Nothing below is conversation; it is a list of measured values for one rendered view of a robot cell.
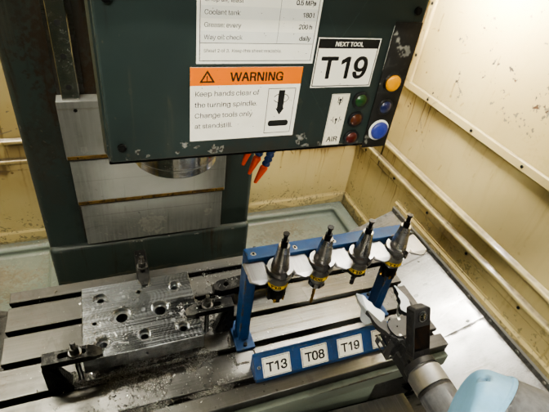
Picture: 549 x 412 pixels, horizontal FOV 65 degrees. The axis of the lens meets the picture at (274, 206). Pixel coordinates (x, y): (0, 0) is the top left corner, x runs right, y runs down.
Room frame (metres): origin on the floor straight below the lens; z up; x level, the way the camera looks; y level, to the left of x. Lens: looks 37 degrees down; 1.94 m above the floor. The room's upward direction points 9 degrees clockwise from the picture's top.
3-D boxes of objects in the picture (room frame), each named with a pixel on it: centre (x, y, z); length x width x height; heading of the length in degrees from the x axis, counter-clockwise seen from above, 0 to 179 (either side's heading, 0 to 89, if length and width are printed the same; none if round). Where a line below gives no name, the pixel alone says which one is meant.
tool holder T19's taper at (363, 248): (0.82, -0.23, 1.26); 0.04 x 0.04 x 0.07
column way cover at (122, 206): (1.12, 0.40, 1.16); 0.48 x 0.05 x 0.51; 115
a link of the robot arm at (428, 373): (0.53, -0.37, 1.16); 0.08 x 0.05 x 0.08; 115
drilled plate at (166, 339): (0.71, 0.31, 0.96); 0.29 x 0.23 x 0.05; 115
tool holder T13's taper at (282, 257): (0.72, -0.04, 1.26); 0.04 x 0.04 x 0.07
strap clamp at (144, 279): (0.86, 0.35, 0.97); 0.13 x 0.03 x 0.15; 25
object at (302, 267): (0.75, -0.09, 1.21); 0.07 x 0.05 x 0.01; 25
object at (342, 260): (0.79, -0.18, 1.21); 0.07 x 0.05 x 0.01; 25
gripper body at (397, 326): (0.60, -0.33, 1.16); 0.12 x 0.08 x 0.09; 25
